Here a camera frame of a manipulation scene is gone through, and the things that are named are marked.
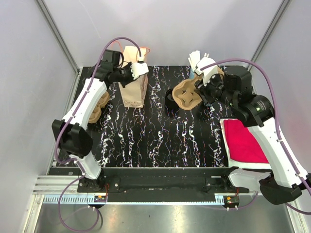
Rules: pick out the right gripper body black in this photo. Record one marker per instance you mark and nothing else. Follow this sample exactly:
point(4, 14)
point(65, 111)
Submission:
point(213, 90)

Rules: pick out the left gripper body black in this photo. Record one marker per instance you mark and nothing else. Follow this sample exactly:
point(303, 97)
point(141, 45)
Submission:
point(124, 75)

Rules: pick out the brown paper takeout bag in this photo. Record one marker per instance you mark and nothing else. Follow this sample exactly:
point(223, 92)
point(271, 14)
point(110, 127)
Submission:
point(134, 93)

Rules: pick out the cardboard cup carrier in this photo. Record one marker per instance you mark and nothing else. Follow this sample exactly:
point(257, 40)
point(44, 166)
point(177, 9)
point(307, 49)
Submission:
point(184, 93)
point(98, 108)

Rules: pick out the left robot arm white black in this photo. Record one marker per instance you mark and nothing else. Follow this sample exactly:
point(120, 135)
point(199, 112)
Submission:
point(73, 143)

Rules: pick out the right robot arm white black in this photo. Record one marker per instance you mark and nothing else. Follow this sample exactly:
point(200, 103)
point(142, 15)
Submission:
point(233, 88)

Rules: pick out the light blue cup holder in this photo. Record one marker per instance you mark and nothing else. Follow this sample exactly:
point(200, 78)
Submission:
point(192, 74)

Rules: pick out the black ribbed cup with lid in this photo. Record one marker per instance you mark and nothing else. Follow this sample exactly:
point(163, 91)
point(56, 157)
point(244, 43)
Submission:
point(169, 101)

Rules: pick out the red folded cloth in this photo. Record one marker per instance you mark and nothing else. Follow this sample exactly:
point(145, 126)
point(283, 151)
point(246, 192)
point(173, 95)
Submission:
point(243, 143)

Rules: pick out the white tray under cloth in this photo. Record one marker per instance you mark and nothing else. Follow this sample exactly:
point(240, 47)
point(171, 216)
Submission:
point(227, 145)

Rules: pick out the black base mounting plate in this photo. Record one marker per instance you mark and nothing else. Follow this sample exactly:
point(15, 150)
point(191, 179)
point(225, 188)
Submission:
point(189, 185)

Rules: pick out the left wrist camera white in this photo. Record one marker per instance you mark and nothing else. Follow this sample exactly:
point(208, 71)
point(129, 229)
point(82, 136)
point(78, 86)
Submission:
point(139, 68)

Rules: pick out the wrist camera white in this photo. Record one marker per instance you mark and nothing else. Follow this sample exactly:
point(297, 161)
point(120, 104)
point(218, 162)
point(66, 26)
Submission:
point(139, 68)
point(204, 67)

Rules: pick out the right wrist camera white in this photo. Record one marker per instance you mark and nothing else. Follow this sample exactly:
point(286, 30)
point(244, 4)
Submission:
point(204, 67)

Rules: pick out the aluminium front rail frame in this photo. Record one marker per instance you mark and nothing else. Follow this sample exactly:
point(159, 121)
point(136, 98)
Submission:
point(190, 205)

